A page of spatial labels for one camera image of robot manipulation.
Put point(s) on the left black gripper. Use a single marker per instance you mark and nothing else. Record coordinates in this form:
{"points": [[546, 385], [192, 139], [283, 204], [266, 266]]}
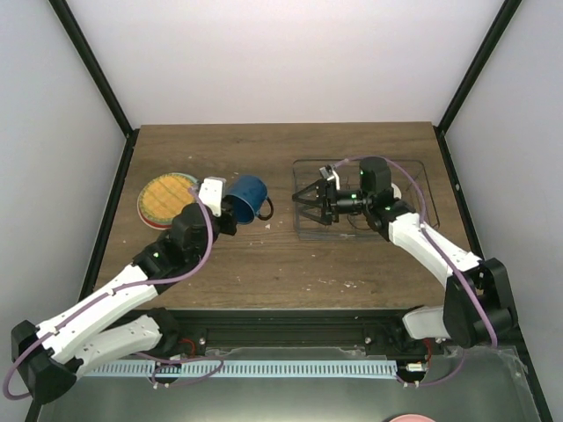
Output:
{"points": [[230, 214]]}

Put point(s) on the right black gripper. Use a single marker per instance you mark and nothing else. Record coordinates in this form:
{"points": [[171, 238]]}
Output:
{"points": [[325, 192]]}

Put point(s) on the dark blue mug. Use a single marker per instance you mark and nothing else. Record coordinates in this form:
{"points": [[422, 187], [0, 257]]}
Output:
{"points": [[249, 199]]}

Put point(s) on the woven bamboo plate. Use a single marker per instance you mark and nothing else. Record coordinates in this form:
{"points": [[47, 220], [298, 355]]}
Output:
{"points": [[162, 199]]}

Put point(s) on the cream ceramic bowl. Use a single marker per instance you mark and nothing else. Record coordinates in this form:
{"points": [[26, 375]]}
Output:
{"points": [[397, 194]]}

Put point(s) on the grey wire dish rack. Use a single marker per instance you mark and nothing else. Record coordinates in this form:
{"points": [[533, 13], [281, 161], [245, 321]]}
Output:
{"points": [[412, 174]]}

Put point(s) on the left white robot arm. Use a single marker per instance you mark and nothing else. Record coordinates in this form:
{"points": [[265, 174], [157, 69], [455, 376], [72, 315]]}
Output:
{"points": [[49, 358]]}

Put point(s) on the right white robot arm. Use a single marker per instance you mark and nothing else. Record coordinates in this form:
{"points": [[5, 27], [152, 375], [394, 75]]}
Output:
{"points": [[478, 303]]}

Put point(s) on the light blue floral plate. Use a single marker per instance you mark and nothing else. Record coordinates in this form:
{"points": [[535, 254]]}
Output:
{"points": [[183, 179]]}

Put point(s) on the red rimmed plate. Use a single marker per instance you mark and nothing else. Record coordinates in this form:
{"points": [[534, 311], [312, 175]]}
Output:
{"points": [[150, 223]]}

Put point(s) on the light blue slotted strip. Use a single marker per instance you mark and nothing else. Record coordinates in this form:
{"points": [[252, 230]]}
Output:
{"points": [[362, 369]]}

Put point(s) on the pink round object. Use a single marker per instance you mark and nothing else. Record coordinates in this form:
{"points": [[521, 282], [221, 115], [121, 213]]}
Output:
{"points": [[411, 417]]}

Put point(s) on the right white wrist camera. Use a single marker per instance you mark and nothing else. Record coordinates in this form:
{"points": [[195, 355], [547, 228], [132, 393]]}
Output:
{"points": [[330, 174]]}

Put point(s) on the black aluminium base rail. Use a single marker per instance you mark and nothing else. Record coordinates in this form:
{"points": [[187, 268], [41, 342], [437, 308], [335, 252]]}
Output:
{"points": [[281, 327]]}

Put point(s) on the left black frame post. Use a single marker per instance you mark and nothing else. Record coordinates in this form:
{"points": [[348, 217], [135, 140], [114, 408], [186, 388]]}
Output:
{"points": [[70, 25]]}

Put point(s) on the black frame post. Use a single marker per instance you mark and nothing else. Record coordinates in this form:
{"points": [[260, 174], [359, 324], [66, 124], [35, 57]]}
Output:
{"points": [[70, 25], [486, 48]]}

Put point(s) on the right black frame post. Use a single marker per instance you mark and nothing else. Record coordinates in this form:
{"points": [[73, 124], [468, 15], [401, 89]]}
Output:
{"points": [[486, 48]]}

